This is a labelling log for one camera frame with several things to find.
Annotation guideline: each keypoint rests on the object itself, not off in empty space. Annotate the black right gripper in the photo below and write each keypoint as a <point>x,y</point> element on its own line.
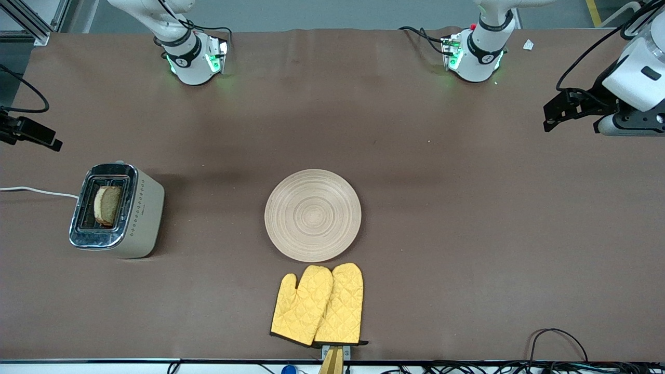
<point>11,128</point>

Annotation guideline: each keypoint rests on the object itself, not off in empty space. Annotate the yellow quilted oven mitt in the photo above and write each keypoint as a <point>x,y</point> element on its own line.
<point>343,306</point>
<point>298,311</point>

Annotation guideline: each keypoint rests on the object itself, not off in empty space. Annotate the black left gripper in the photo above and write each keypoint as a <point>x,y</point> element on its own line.
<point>595,98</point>

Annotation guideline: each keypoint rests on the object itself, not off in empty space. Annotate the beige chrome toaster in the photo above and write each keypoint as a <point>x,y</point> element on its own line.
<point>143,218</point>

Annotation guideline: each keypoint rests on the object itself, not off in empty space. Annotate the blue round object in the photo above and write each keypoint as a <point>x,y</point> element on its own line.
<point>289,370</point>

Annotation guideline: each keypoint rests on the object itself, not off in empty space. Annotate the metal bracket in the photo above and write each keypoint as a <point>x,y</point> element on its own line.
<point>347,352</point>

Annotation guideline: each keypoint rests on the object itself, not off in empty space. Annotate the large table cover mat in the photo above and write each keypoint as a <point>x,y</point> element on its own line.
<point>260,130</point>

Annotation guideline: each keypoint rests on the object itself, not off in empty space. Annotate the bread slice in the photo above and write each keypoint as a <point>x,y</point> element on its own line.
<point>108,205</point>

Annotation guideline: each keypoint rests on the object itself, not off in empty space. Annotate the white paper scrap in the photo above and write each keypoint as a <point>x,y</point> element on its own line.
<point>528,44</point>

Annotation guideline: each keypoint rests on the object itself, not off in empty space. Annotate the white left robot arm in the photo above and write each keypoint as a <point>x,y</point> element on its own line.
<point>483,52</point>

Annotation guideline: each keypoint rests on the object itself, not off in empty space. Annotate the round wooden plate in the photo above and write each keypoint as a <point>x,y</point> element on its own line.
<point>311,215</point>

